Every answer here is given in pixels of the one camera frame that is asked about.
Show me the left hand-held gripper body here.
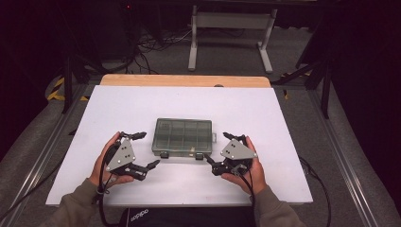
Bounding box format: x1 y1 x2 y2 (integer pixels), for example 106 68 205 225
106 137 148 182

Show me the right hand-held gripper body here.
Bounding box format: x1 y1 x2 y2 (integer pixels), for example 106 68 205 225
211 138 258 177

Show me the smoky clear plastic organizer box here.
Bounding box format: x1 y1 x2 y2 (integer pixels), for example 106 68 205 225
151 117 218 160

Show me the person's left hand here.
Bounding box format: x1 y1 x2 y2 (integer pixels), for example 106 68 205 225
89 131 135 188

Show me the person's right hand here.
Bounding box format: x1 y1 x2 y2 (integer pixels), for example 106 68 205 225
220 135 268 196

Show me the white board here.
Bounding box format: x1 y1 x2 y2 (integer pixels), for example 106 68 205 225
45 84 314 208

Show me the person's black clothing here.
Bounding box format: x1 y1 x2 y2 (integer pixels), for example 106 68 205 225
118 206 257 227

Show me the wooden table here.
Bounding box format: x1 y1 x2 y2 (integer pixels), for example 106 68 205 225
99 74 272 89

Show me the black metal stand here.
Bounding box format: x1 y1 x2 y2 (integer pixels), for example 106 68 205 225
271 56 335 120
61 53 105 115

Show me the yellow black floor tape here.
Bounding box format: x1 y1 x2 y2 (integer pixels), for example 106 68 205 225
46 77 90 102

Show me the right hand-held gripper cable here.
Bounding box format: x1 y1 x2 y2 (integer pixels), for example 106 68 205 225
235 166 257 227

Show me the hand-held gripper cable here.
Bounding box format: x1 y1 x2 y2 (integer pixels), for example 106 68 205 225
96 148 121 227
235 166 257 227

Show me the left hand-held gripper cable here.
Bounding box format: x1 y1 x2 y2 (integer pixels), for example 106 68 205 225
96 148 121 227

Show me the aluminium rail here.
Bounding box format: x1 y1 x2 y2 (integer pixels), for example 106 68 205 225
306 89 401 227
0 84 96 227

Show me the bundle of floor cables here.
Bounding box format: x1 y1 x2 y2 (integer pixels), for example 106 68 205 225
126 27 193 76

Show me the thin black floor cable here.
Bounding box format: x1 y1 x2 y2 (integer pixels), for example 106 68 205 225
0 160 64 219

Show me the black cable beside table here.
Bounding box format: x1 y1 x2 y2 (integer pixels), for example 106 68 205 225
299 156 333 227

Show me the grey metal desk frame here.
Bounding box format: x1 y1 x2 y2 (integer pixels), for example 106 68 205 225
187 4 278 75

